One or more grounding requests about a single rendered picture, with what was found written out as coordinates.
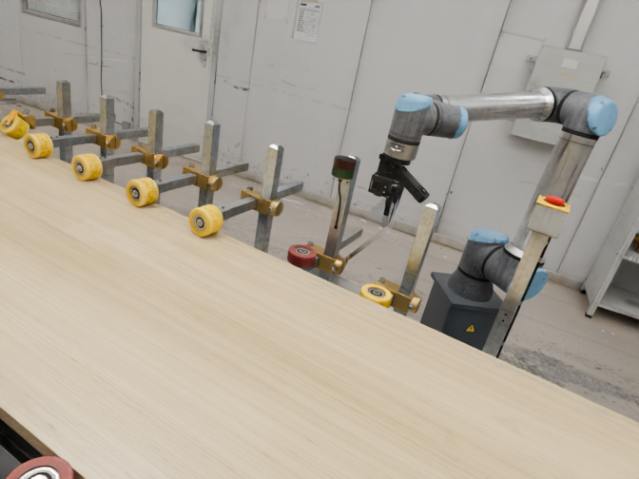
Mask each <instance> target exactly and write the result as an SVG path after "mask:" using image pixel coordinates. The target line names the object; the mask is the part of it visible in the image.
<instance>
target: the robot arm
mask: <svg viewBox="0 0 639 479"><path fill-rule="evenodd" d="M617 116H618V108H617V105H616V102H614V101H613V99H611V98H607V97H605V96H603V95H596V94H591V93H588V92H584V91H579V90H576V89H570V88H563V87H552V86H541V87H537V88H535V89H534V90H533V91H532V92H505V93H476V94H447V95H438V94H419V93H418V92H410V93H403V94H401V95H399V97H398V99H397V104H396V105H395V112H394V116H393V119H392V122H391V126H390V130H389V134H388V137H387V141H386V144H385V147H384V152H383V153H382V154H381V153H380V154H379V157H378V158H379V159H380V161H379V165H378V171H377V172H375V174H373V175H372V178H371V181H370V185H369V189H368V192H370V193H373V194H374V195H375V196H378V197H381V196H382V197H384V198H385V199H382V200H381V201H380V203H377V205H375V206H372V208H371V211H372V213H373V214H375V215H376V216H378V217H379V218H381V219H382V228H385V227H386V226H387V225H388V224H389V223H390V221H391V219H392V217H393V215H394V214H395V212H396V210H397V206H398V204H399V201H400V198H401V195H402V193H403V190H404V187H405V188H406V189H407V190H408V191H409V193H410V194H411V195H412V196H413V197H414V198H415V200H416V201H417V202H418V203H422V202H424V201H425V200H426V199H427V198H428V197H429V196H430V194H429V193H428V192H427V190H426V189H425V188H424V187H423V186H422V185H421V184H420V183H419V182H418V181H417V180H416V178H415V177H414V176H413V175H412V174H411V173H410V172H409V171H408V170H407V168H406V167H405V166H403V165H410V163H411V161H413V160H415V159H416V153H417V151H418V147H419V144H420V141H421V138H422V135H425V136H433V137H440V138H448V139H457V138H459V137H460V136H462V135H463V133H464V132H465V130H466V128H467V124H468V122H475V121H491V120H508V119H524V118H530V119H531V120H532V121H534V122H549V123H556V124H561V125H563V127H562V129H561V133H560V136H559V138H558V140H557V142H556V145H555V147H554V149H553V151H552V154H551V156H550V158H549V160H548V163H547V165H546V167H545V169H544V172H543V174H542V176H541V178H540V181H539V183H538V185H537V186H536V189H535V191H534V193H533V195H532V199H531V201H530V203H529V206H528V208H527V210H526V212H525V215H524V217H523V219H522V221H521V223H520V225H519V227H518V229H517V232H516V234H515V236H514V238H513V241H511V242H509V240H510V239H509V237H508V236H506V235H505V234H502V233H500V232H497V231H494V230H491V229H486V228H475V229H474V230H473V231H472V232H471V234H470V236H469V237H468V240H467V243H466V245H465V248H464V251H463V254H462V256H461V259H460V262H459V264H458V267H457V268H456V270H455V271H454V272H453V273H452V274H451V275H450V276H449V278H448V281H447V285H448V287H449V289H450V290H451V291H452V292H454V293H455V294H456V295H458V296H460V297H463V298H465V299H468V300H470V301H475V302H487V301H490V300H491V299H492V296H493V293H494V285H496V286H497V287H498V288H499V289H501V290H502V291H503V292H505V293H506V294H507V292H508V289H509V287H510V285H511V282H512V280H513V276H514V274H515V271H516V269H517V267H518V264H519V262H520V260H521V258H522V256H523V254H524V251H525V249H526V247H527V244H528V242H529V240H530V237H531V235H532V232H533V231H532V230H529V229H527V228H526V226H527V224H528V222H529V219H530V217H531V214H532V212H533V209H534V207H535V204H536V202H537V200H538V197H539V196H540V195H541V196H544V197H547V196H556V197H558V198H561V199H563V200H564V202H565V203H567V202H568V200H569V198H570V196H571V193H572V191H573V188H574V187H575V185H576V183H577V181H578V179H579V177H580V175H581V173H582V171H583V169H584V167H585V164H586V162H587V160H588V158H589V156H590V154H591V152H592V150H593V148H594V146H595V144H596V142H597V141H598V139H599V137H601V136H605V135H607V134H608V133H609V132H610V131H611V130H612V129H613V127H614V125H615V123H616V120H617ZM377 175H378V176H377ZM372 181H373V182H372ZM371 185H372V186H371ZM545 261H546V259H545V257H544V256H543V258H542V260H541V262H540V264H539V267H538V269H537V271H536V273H535V276H534V278H533V280H532V284H531V286H530V288H529V290H528V293H527V294H526V296H525V298H524V300H527V299H530V298H532V297H534V296H536V295H537V294H538V293H539V292H540V291H541V290H542V289H543V288H544V286H545V285H546V283H547V281H548V273H547V272H546V270H545V269H542V267H543V266H544V263H545Z"/></svg>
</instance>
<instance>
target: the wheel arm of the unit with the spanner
mask: <svg viewBox="0 0 639 479"><path fill-rule="evenodd" d="M362 231H363V228H361V227H358V226H355V227H353V228H352V229H350V230H348V231H347V232H345V233H344V234H343V237H342V242H341V246H340V249H339V250H341V249H342V248H344V247H345V246H347V245H348V244H350V243H351V242H353V241H354V240H356V239H358V238H359V237H361V235H362ZM319 258H320V257H318V256H316V260H315V264H314V265H313V266H311V267H308V268H300V267H298V268H300V269H301V270H304V271H306V272H309V271H310V270H312V269H313V268H315V267H316V266H318V263H319Z"/></svg>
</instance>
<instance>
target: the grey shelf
mask: <svg viewBox="0 0 639 479"><path fill-rule="evenodd" d="M636 233H638V234H639V174H638V176H637V178H636V180H635V182H634V184H633V186H632V188H631V190H630V192H629V194H628V196H627V198H626V200H625V202H624V204H623V206H622V208H621V210H620V212H619V214H618V216H617V218H616V220H615V222H614V224H613V226H612V228H611V229H610V232H609V234H608V236H607V238H606V240H605V242H604V244H603V246H602V248H601V250H600V252H599V254H598V256H597V258H596V260H595V262H594V264H593V266H592V267H591V270H590V272H589V274H588V276H587V278H586V280H585V282H584V284H583V286H582V288H580V290H579V292H580V293H581V294H586V291H587V295H588V299H589V302H590V307H589V309H588V311H587V312H586V313H585V317H588V318H591V317H592V315H593V314H594V312H595V310H596V308H597V306H599V307H602V308H605V309H608V310H611V311H614V312H616V313H620V314H623V315H626V316H631V317H634V318H637V319H639V252H636V251H635V247H636V245H637V243H635V242H632V240H633V238H634V237H635V235H636ZM592 308H593V309H592Z"/></svg>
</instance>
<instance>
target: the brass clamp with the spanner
mask: <svg viewBox="0 0 639 479"><path fill-rule="evenodd" d="M313 245H314V246H313V247H312V248H313V249H314V250H315V251H316V252H317V256H318V257H319V263H318V266H316V268H318V269H320V270H322V271H324V272H326V273H328V274H331V275H332V274H333V273H335V274H338V275H340V274H341V273H342V272H343V270H344V268H345V265H346V260H345V259H342V258H341V255H340V254H339V255H338V256H336V257H335V258H330V257H328V256H326V255H324V254H323V253H324V249H325V248H323V247H321V246H319V245H316V244H315V243H314V244H313Z"/></svg>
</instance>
